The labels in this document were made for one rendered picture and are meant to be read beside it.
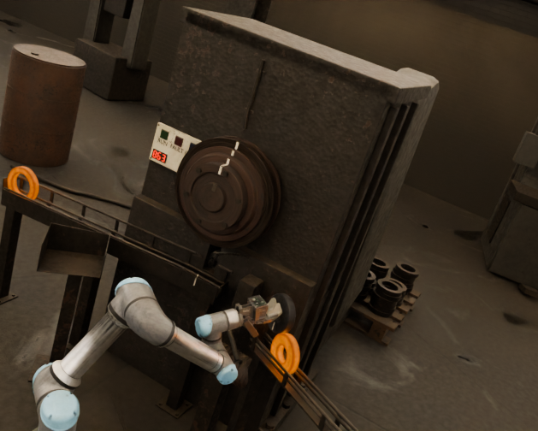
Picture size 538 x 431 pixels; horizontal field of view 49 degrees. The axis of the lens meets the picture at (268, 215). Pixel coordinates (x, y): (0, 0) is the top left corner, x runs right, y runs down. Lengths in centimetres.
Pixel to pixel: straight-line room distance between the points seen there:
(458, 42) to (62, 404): 712
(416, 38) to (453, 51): 51
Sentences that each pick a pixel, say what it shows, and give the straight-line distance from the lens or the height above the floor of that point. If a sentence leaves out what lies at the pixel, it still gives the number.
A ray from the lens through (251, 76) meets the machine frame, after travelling 256.
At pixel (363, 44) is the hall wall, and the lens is 858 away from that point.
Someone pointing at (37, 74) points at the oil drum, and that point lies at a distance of 510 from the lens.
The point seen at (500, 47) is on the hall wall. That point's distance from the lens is 826.
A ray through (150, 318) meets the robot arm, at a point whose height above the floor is 92.
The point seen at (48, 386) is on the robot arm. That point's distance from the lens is 215.
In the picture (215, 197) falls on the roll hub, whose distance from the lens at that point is 241.
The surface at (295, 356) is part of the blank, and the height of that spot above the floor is 76.
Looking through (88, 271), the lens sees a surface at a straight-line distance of 272.
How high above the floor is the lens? 197
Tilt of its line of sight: 21 degrees down
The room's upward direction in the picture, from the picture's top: 19 degrees clockwise
